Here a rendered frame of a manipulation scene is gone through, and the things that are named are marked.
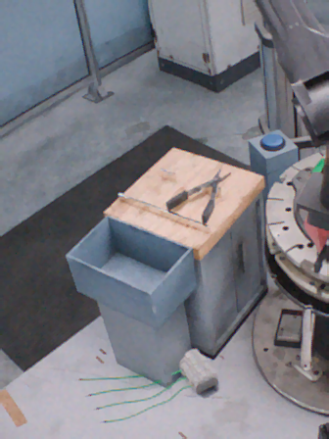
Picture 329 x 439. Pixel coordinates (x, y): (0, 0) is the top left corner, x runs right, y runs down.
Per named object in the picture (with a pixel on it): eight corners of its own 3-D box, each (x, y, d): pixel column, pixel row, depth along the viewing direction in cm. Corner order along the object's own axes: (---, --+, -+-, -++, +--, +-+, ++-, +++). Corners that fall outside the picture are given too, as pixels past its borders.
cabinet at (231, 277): (214, 361, 124) (201, 260, 107) (134, 323, 134) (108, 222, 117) (268, 291, 135) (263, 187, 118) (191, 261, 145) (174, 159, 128)
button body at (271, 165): (300, 245, 143) (298, 147, 127) (271, 258, 142) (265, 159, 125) (283, 226, 148) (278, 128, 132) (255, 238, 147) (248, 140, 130)
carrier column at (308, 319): (307, 375, 116) (312, 298, 102) (297, 369, 117) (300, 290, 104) (316, 366, 117) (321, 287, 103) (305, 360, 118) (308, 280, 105)
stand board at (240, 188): (200, 261, 107) (199, 250, 105) (106, 222, 117) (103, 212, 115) (264, 187, 118) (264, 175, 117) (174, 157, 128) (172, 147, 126)
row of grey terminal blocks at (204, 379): (222, 389, 119) (220, 376, 116) (199, 401, 118) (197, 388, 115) (196, 354, 126) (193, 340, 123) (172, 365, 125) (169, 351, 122)
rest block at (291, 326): (304, 319, 124) (305, 312, 122) (299, 342, 120) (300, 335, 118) (282, 317, 125) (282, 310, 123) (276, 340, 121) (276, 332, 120)
